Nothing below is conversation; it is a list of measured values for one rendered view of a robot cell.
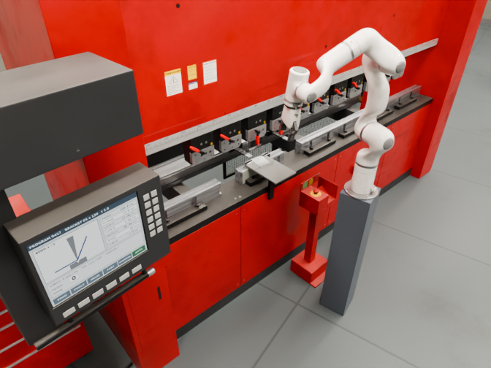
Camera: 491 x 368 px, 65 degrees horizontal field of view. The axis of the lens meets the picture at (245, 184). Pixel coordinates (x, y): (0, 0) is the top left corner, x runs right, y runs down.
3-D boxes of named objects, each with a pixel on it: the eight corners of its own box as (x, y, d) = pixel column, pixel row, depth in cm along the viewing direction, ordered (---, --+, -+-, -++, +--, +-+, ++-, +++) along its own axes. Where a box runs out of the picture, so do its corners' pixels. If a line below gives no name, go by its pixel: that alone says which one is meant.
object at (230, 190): (154, 253, 204) (153, 247, 201) (135, 233, 217) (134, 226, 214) (432, 102, 367) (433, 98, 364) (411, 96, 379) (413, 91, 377)
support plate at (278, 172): (275, 184, 228) (275, 182, 227) (245, 166, 244) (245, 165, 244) (296, 173, 238) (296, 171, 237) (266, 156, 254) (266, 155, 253)
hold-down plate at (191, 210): (163, 232, 211) (162, 228, 209) (158, 227, 214) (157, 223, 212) (207, 209, 227) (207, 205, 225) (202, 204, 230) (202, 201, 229)
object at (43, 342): (39, 353, 123) (31, 337, 118) (35, 347, 124) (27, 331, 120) (155, 274, 150) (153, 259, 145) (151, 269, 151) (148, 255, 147)
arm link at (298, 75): (308, 102, 168) (297, 92, 174) (315, 73, 160) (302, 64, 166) (292, 104, 165) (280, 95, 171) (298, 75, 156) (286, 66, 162)
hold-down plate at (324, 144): (309, 156, 276) (310, 152, 274) (303, 153, 279) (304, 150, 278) (335, 143, 292) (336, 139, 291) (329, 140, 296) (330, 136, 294)
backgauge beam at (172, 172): (134, 204, 230) (131, 190, 224) (123, 193, 239) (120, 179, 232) (362, 101, 355) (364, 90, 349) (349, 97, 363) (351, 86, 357)
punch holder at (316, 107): (313, 114, 264) (316, 91, 254) (304, 110, 269) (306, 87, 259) (327, 108, 272) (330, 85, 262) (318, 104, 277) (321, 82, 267)
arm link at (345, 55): (365, 70, 163) (306, 110, 162) (342, 55, 173) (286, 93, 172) (363, 52, 156) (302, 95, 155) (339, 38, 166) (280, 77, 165)
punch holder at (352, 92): (348, 98, 285) (352, 77, 276) (340, 96, 291) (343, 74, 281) (361, 93, 293) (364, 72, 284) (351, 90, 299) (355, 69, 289)
